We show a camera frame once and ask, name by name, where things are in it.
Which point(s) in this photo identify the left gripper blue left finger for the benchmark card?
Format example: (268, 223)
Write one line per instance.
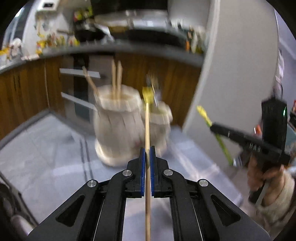
(142, 159)

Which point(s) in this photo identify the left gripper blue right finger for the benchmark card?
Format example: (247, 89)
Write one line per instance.
(152, 157)

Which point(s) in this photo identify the wooden chopstick diagonal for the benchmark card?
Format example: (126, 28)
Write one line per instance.
(147, 177)

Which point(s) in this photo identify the yellow green plastic spoon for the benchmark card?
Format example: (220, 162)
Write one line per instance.
(148, 95)
(222, 145)

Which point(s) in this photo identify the gold fork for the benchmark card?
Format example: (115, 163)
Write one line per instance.
(153, 84)

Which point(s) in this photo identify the wooden chopstick pair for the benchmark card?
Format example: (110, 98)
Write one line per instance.
(119, 79)

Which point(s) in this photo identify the right forearm fuzzy sleeve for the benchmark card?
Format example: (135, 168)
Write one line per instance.
(274, 217)

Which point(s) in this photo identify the wooden kitchen cabinet with counter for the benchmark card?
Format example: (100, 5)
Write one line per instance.
(30, 87)

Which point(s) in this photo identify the right hand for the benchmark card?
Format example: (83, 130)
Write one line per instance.
(256, 178)

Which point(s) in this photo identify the white floral ceramic utensil holder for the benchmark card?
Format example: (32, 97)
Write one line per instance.
(119, 126)

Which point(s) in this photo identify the white refrigerator door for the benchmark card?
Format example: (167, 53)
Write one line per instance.
(237, 74)

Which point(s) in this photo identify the built-in oven with handles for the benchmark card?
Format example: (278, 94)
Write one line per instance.
(76, 93)

